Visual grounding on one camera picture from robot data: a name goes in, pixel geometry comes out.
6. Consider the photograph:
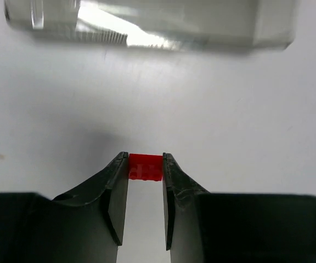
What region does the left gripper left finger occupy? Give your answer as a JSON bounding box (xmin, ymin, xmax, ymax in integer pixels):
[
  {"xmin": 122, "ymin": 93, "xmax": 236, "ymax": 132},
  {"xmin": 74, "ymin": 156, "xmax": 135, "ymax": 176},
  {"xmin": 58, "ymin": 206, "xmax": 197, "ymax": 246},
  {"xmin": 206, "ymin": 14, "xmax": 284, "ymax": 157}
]
[{"xmin": 0, "ymin": 152, "xmax": 128, "ymax": 262}]

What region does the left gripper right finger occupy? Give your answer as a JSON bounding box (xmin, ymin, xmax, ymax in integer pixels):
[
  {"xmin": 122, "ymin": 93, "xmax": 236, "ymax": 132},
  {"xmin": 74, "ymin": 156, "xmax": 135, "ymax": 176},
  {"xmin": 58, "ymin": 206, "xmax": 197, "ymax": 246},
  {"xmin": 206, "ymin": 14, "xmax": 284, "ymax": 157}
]
[{"xmin": 162, "ymin": 153, "xmax": 316, "ymax": 262}]

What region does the small red lego front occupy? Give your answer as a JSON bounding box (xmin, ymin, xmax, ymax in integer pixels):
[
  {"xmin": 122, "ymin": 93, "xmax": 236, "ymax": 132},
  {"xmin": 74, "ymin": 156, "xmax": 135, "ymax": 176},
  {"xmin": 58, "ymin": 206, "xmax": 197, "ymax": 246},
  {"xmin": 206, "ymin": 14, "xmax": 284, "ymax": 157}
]
[{"xmin": 128, "ymin": 153, "xmax": 163, "ymax": 181}]

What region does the clear plastic drawer container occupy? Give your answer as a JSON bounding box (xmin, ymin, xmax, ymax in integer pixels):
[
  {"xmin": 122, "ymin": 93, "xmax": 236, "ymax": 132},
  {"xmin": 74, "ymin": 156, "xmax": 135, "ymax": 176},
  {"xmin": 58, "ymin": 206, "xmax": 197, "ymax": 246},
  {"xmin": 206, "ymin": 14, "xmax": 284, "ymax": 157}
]
[{"xmin": 4, "ymin": 1, "xmax": 298, "ymax": 53}]

